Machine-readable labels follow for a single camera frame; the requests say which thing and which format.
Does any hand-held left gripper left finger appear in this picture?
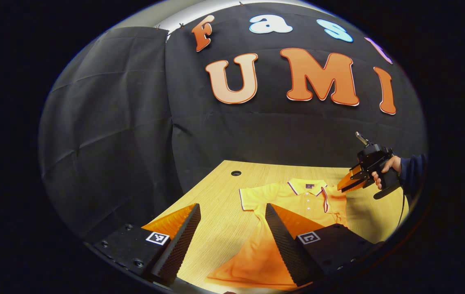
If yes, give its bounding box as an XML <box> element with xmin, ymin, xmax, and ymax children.
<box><xmin>87</xmin><ymin>203</ymin><xmax>202</xmax><ymax>287</ymax></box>

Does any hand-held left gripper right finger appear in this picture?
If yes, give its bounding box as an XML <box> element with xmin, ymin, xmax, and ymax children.
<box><xmin>265</xmin><ymin>203</ymin><xmax>385</xmax><ymax>287</ymax></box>

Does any orange T-shirt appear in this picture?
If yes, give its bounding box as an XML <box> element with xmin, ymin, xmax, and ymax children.
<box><xmin>206</xmin><ymin>178</ymin><xmax>349</xmax><ymax>291</ymax></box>

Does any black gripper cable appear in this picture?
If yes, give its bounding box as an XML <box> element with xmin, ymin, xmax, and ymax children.
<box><xmin>396</xmin><ymin>191</ymin><xmax>407</xmax><ymax>229</ymax></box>

